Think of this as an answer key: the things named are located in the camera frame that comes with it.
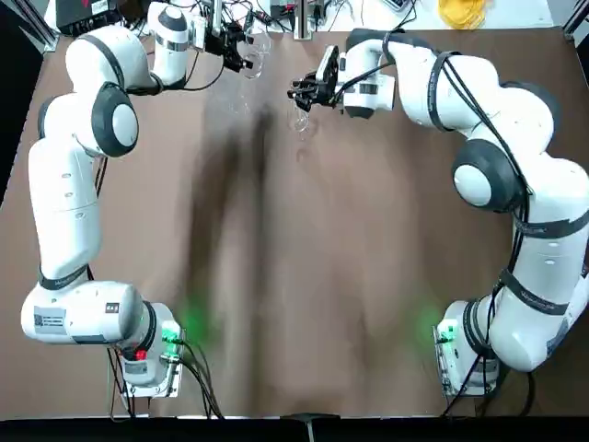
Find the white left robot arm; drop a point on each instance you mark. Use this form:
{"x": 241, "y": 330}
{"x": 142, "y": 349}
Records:
{"x": 64, "y": 207}

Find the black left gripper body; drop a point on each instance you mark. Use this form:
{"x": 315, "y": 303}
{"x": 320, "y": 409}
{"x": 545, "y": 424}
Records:
{"x": 217, "y": 38}

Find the yellow plastic basket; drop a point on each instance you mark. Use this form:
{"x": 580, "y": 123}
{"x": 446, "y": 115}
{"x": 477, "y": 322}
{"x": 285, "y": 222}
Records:
{"x": 460, "y": 11}

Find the black box with red logo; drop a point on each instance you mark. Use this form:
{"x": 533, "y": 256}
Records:
{"x": 78, "y": 11}

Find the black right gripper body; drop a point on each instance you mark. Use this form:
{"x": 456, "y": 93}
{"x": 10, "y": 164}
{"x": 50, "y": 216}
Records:
{"x": 327, "y": 92}

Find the clear glass beaker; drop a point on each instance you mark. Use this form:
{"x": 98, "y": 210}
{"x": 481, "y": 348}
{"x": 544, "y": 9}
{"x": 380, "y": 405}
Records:
{"x": 257, "y": 55}

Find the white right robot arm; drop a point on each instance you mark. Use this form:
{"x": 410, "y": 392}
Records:
{"x": 543, "y": 258}

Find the clear glass conical flask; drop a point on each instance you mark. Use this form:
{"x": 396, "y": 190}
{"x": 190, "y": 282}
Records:
{"x": 301, "y": 122}

